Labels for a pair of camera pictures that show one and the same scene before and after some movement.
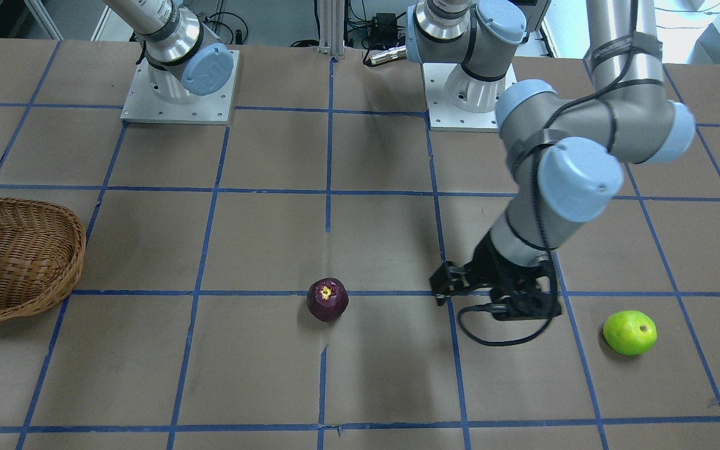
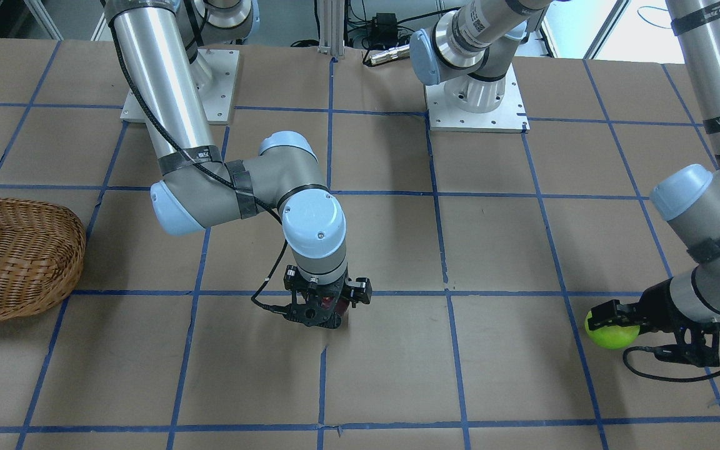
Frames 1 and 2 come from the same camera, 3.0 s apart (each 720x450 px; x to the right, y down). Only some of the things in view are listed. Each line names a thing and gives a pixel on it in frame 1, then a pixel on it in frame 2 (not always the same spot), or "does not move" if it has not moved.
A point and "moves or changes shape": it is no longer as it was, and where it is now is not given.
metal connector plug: (398, 52) does not move
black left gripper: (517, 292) → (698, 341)
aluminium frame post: (332, 27) does not move
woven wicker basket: (27, 255) does not move
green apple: (630, 332) moves or changes shape
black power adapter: (384, 26) does not move
